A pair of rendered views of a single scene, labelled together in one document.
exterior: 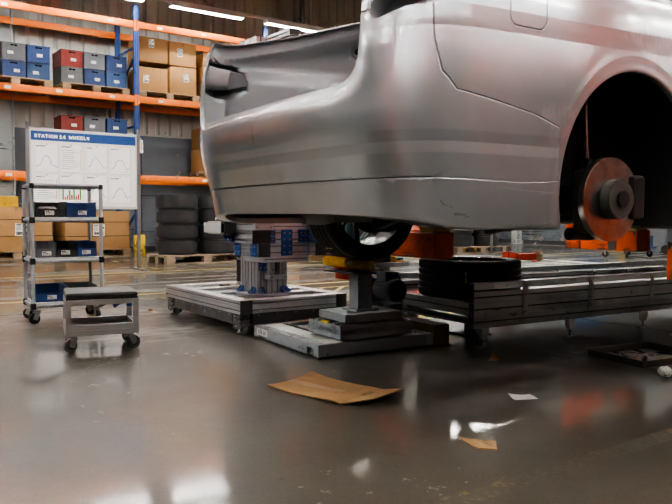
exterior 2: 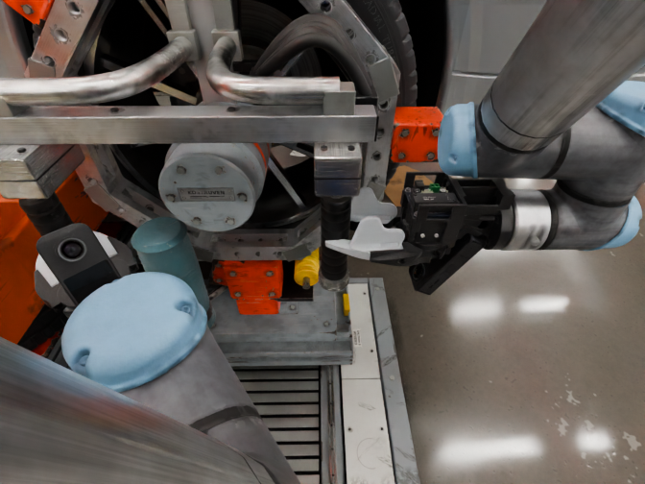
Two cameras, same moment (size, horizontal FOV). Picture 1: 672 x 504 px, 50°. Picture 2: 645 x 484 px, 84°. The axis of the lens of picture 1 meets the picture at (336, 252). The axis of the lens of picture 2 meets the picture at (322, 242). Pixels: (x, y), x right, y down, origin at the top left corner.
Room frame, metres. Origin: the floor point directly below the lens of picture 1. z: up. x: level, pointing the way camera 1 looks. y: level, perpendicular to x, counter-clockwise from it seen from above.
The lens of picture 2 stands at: (4.77, 0.37, 1.13)
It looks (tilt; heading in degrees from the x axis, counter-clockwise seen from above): 42 degrees down; 210
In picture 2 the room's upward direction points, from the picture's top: straight up
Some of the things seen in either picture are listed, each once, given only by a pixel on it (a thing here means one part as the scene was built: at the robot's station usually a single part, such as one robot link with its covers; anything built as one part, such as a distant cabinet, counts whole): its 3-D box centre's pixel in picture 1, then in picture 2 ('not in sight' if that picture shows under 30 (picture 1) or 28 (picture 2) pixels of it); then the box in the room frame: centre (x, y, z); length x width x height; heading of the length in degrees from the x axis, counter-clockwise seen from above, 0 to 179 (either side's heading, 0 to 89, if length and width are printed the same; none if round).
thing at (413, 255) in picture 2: not in sight; (402, 247); (4.45, 0.29, 0.83); 0.09 x 0.05 x 0.02; 131
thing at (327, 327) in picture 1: (360, 325); (275, 311); (4.21, -0.15, 0.13); 0.50 x 0.36 x 0.10; 121
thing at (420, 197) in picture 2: not in sight; (449, 216); (4.40, 0.33, 0.86); 0.12 x 0.08 x 0.09; 122
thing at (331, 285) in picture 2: not in sight; (335, 238); (4.47, 0.21, 0.83); 0.04 x 0.04 x 0.16
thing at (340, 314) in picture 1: (360, 293); (270, 273); (4.21, -0.15, 0.32); 0.40 x 0.30 x 0.28; 121
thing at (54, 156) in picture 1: (85, 199); not in sight; (9.55, 3.34, 0.97); 1.50 x 0.50 x 1.95; 125
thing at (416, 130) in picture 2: not in sight; (414, 134); (4.19, 0.21, 0.85); 0.09 x 0.08 x 0.07; 121
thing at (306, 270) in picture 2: (337, 261); (307, 243); (4.21, -0.01, 0.51); 0.29 x 0.06 x 0.06; 31
